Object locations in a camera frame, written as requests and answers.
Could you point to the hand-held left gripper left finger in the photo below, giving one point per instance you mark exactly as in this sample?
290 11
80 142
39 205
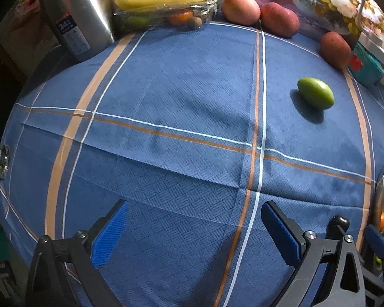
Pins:
110 236

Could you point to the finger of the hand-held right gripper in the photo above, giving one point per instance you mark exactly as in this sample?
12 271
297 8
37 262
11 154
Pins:
376 241
337 224

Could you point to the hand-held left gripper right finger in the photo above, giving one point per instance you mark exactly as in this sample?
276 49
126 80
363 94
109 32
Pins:
280 233

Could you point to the small orange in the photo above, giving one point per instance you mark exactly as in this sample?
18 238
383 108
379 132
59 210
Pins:
383 221

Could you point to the round metal bowl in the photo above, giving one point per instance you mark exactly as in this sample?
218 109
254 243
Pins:
378 192

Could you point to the elongated green mango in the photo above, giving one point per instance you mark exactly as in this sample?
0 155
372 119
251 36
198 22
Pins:
316 92

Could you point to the blue plaid tablecloth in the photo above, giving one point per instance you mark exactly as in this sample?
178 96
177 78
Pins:
163 102

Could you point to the teal box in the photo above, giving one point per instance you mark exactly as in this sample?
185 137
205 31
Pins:
366 67

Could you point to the tall red apple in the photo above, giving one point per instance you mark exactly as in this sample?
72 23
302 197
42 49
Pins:
335 50

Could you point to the white box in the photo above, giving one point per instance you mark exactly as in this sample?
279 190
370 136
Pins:
377 49

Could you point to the dark red apple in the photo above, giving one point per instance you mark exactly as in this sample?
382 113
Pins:
280 19

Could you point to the wrapped green fruit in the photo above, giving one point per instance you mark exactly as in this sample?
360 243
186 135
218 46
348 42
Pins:
136 21

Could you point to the stainless steel kettle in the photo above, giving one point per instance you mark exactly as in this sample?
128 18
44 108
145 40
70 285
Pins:
80 12

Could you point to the pale red apple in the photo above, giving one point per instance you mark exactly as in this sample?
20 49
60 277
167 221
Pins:
241 10

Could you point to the wrapped kiwi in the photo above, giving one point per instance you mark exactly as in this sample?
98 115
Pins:
195 22

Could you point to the clear plastic fruit tray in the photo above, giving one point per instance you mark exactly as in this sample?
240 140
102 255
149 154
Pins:
156 12

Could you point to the wrapped orange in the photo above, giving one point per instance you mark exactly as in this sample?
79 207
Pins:
180 17

